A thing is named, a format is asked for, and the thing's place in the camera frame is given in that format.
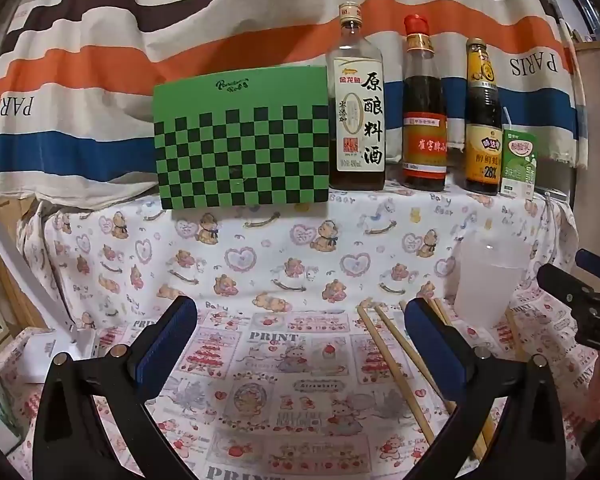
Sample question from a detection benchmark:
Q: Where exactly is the striped fabric curtain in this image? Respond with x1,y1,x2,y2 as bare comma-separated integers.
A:
0,0,588,201

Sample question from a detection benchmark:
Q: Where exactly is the white lamp base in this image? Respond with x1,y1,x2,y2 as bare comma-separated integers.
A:
0,160,99,387

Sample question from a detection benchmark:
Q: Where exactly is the red cap sauce bottle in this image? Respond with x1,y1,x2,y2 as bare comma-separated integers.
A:
400,14,448,192

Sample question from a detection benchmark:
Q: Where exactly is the clear plastic bottle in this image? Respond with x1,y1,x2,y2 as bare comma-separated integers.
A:
574,0,600,42

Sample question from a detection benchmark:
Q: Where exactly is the green checkered box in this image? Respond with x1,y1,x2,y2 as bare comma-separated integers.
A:
152,66,331,211

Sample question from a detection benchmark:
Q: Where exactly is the clear plastic cup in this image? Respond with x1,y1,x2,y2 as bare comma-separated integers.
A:
452,237,530,331

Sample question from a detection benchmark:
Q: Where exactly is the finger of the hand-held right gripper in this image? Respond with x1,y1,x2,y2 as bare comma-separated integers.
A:
536,263,600,311
575,249,600,286

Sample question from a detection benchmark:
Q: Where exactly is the bear print tablecloth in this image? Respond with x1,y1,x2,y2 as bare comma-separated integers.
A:
15,182,581,361

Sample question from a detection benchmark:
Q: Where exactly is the clear cooking wine bottle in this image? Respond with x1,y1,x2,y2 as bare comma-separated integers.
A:
326,2,387,192

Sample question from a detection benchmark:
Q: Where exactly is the yellow label sauce bottle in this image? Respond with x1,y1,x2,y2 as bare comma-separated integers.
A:
464,37,504,197

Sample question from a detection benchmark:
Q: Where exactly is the grey electronic device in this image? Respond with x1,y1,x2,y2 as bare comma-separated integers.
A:
534,186,570,202

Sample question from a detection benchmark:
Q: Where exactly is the green milk carton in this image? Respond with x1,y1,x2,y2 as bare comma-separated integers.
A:
500,107,538,200

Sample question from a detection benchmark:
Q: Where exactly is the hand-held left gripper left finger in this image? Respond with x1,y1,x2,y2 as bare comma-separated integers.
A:
32,295,199,480

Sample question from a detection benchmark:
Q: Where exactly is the beige wooden cabinet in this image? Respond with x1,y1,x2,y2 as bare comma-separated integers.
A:
572,40,600,261

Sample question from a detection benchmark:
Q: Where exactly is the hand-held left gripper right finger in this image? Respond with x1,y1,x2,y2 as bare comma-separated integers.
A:
402,297,568,480

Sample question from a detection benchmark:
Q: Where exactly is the strawberry print cloth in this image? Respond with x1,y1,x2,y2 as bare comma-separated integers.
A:
0,305,600,480

